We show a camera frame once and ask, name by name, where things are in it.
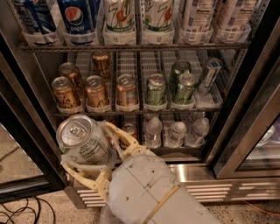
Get left glass fridge door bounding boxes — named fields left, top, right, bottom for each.
left=0, top=32, right=67, bottom=203

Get blue pepsi can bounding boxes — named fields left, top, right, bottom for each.
left=12, top=0, right=56, bottom=35
left=57, top=0, right=95, bottom=35

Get orange cable on floor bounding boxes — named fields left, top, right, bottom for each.
left=243, top=200, right=280, bottom=217

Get white labelled can far right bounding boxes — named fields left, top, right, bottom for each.
left=217, top=0, right=257, bottom=32

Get white 7up can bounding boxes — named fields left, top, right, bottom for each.
left=144, top=0, right=174, bottom=32
left=56, top=115, right=117, bottom=168
left=103, top=0, right=134, bottom=33

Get glass fridge door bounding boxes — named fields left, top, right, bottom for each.
left=206, top=15, right=280, bottom=179
left=0, top=32, right=67, bottom=203

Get clear water bottle right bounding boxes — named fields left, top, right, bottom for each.
left=185, top=117, right=210, bottom=148

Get gold can back centre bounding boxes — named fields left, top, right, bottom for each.
left=92, top=51, right=111, bottom=81

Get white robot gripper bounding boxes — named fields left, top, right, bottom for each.
left=61, top=121, right=179, bottom=224

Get blue pepsi can left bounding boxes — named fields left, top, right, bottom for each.
left=12, top=0, right=56, bottom=35

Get blue pepsi can front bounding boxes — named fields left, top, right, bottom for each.
left=57, top=0, right=95, bottom=35

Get white labelled can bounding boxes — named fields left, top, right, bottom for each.
left=179, top=0, right=217, bottom=32
left=217, top=0, right=257, bottom=32

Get black cable on floor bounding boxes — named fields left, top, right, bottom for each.
left=0, top=196, right=56, bottom=224

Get steel fridge bottom grille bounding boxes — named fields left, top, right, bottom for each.
left=65, top=164, right=280, bottom=209

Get green can front right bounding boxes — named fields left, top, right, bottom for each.
left=172, top=73, right=196, bottom=105

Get gold can back left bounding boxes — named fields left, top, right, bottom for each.
left=59, top=62, right=84, bottom=97

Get middle wire shelf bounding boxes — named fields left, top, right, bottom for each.
left=54, top=108, right=220, bottom=117

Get green can centre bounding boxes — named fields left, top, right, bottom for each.
left=146, top=73, right=166, bottom=106

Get green can back right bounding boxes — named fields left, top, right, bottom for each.
left=169, top=59, right=192, bottom=93

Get gold can front left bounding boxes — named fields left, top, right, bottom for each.
left=52, top=76, right=81, bottom=109

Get gold can column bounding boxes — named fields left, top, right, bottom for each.
left=85, top=75, right=109, bottom=108
left=116, top=74, right=137, bottom=107

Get green can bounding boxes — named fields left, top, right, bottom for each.
left=146, top=73, right=166, bottom=106
left=169, top=59, right=192, bottom=93
left=172, top=73, right=196, bottom=105

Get clear water bottle middle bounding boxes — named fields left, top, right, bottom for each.
left=164, top=122, right=186, bottom=148

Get clear water bottle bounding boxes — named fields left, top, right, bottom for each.
left=164, top=122, right=186, bottom=148
left=185, top=117, right=210, bottom=148
left=144, top=117, right=163, bottom=149

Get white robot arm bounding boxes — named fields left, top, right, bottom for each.
left=56, top=115, right=220, bottom=224

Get top wire shelf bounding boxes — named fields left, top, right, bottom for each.
left=20, top=42, right=250, bottom=53

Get gold can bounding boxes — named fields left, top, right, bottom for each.
left=52, top=76, right=81, bottom=109
left=92, top=51, right=111, bottom=81
left=59, top=62, right=84, bottom=97

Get wire shelf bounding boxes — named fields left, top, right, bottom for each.
left=20, top=42, right=250, bottom=53
left=54, top=108, right=220, bottom=117

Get right glass fridge door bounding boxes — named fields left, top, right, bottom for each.
left=206, top=15, right=280, bottom=179

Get silver slim can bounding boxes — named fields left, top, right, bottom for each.
left=198, top=58, right=222, bottom=95

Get clear water bottle left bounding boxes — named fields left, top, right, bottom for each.
left=144, top=117, right=163, bottom=149

